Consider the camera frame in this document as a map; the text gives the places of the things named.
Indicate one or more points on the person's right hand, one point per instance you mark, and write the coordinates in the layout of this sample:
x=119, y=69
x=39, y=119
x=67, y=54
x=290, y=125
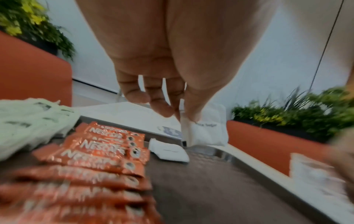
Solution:
x=344, y=157

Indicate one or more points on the person's left hand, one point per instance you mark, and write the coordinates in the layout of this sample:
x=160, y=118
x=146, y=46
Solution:
x=171, y=43

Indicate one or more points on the white sugar sachet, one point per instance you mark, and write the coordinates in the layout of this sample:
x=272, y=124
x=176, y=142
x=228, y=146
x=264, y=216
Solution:
x=170, y=149
x=206, y=133

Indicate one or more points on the white paper sachet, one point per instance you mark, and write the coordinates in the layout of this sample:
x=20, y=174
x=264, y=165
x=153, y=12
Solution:
x=312, y=172

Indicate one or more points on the green plant with yellow flowers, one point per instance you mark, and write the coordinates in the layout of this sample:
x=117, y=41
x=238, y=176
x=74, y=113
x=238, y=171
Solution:
x=27, y=19
x=298, y=113

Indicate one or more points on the orange planter box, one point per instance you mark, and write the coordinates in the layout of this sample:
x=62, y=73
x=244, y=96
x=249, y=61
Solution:
x=30, y=74
x=265, y=144

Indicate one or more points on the brown tray with metal rim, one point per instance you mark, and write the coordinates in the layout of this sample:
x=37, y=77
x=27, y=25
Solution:
x=210, y=188

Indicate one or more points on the row of orange coffee sachets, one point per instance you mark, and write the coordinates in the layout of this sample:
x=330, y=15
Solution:
x=91, y=172

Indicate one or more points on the pile of pale green packets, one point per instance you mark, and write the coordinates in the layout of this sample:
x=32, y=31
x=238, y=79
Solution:
x=30, y=124

